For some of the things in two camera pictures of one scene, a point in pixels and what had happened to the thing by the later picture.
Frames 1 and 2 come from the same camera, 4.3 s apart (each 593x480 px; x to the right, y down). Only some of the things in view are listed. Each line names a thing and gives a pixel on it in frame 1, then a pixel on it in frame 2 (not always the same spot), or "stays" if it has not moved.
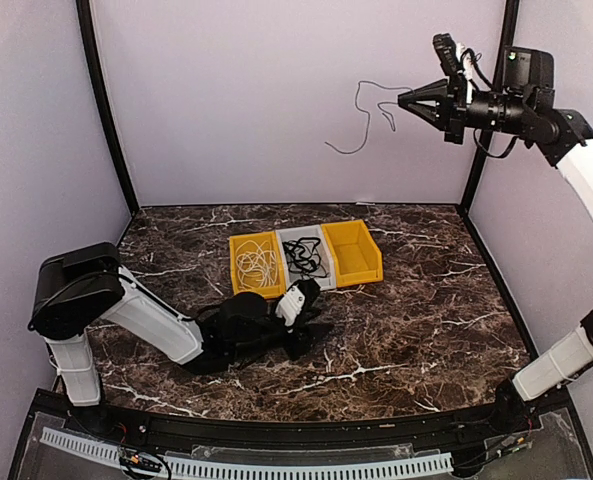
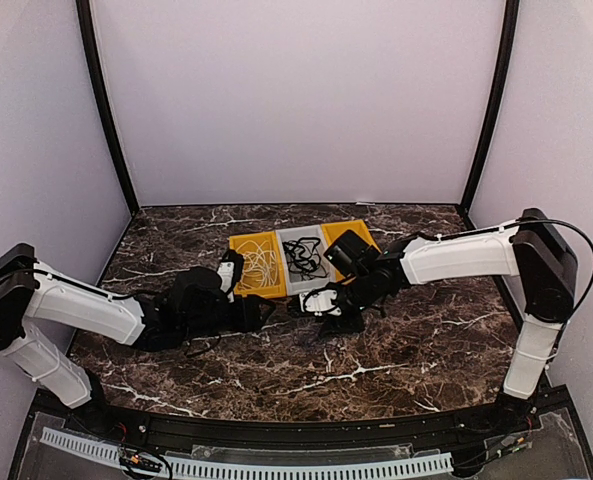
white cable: (256, 258) stays
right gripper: (436, 89) → (333, 326)
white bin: (305, 254) stays
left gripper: (306, 337) → (248, 320)
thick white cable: (256, 269) stays
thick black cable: (304, 256) stays
